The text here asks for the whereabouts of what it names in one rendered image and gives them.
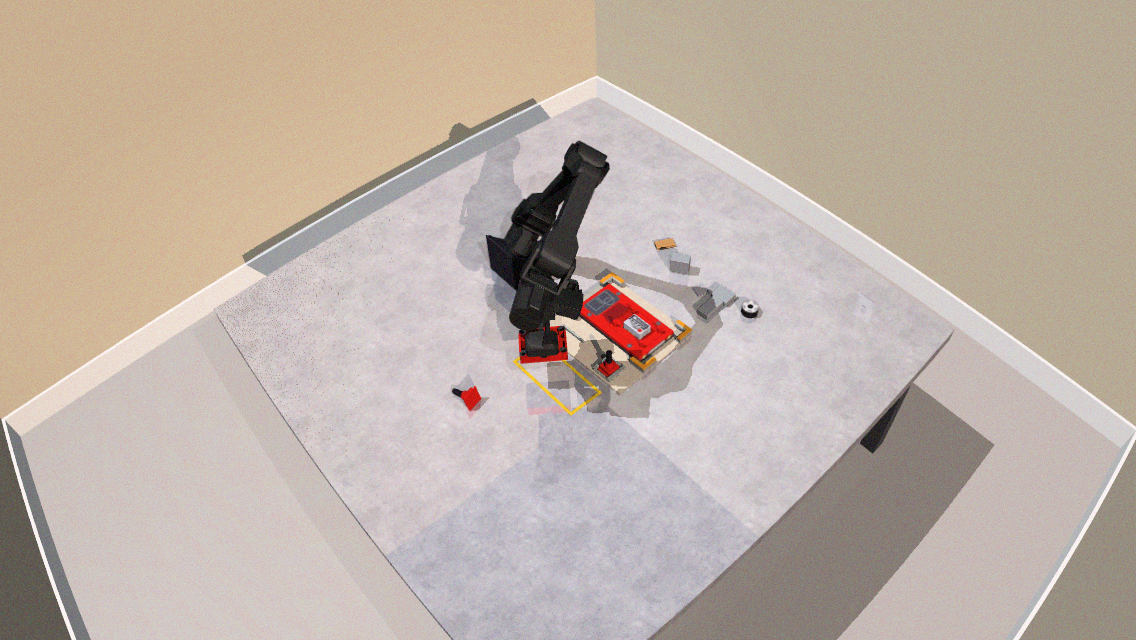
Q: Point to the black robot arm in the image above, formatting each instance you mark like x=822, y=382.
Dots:
x=554, y=254

